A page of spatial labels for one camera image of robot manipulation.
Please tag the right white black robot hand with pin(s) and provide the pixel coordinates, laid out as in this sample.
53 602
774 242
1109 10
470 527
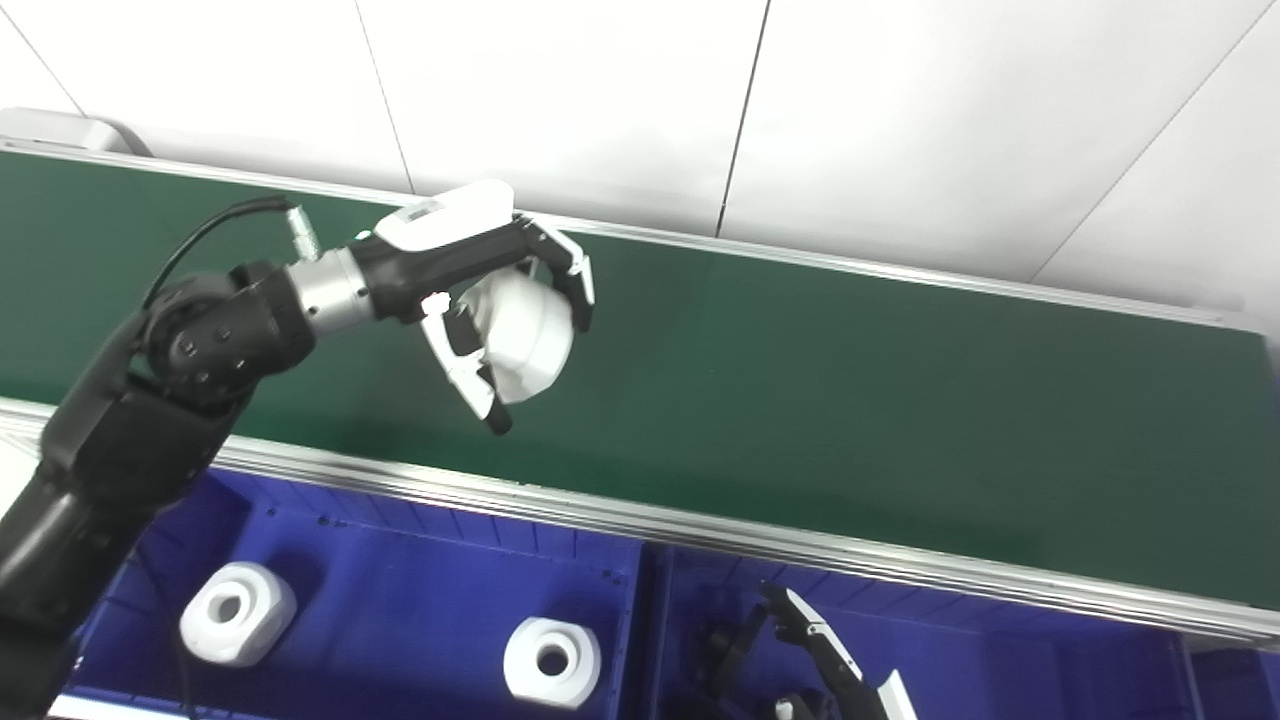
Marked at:
850 680

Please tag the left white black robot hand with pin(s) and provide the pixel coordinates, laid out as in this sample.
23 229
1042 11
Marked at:
440 250

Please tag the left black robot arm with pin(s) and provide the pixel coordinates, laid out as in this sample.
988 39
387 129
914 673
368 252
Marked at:
130 420

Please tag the black flanged part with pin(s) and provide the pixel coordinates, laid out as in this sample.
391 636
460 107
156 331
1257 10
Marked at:
730 650

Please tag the blue bin with black parts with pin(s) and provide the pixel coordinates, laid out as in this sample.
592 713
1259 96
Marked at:
1000 670

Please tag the green conveyor belt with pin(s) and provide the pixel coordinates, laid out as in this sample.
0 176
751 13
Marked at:
600 515
800 400

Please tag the blue bin with white parts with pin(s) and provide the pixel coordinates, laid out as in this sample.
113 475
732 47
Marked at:
400 620

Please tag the empty blue bin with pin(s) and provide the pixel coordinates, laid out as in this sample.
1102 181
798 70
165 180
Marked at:
1235 685

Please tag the grey conveyor motor housing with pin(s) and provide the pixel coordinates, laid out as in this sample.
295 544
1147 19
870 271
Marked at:
70 130

